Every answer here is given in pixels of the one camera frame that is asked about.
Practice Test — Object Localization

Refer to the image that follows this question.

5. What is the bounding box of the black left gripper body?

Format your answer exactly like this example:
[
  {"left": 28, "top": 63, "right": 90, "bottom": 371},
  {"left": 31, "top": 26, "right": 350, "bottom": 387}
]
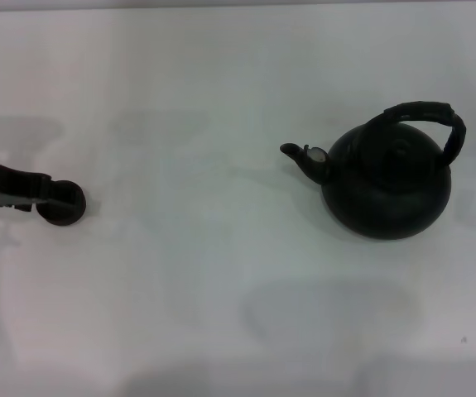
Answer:
[{"left": 0, "top": 153, "right": 36, "bottom": 209}]

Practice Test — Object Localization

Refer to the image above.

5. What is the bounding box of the small dark teacup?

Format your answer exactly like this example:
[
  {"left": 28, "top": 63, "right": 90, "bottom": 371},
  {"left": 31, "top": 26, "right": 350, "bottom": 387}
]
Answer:
[{"left": 36, "top": 179, "right": 87, "bottom": 228}]

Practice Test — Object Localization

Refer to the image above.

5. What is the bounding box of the black round teapot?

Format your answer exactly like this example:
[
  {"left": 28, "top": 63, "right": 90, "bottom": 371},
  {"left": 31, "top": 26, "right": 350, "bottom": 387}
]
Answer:
[{"left": 279, "top": 99, "right": 468, "bottom": 241}]

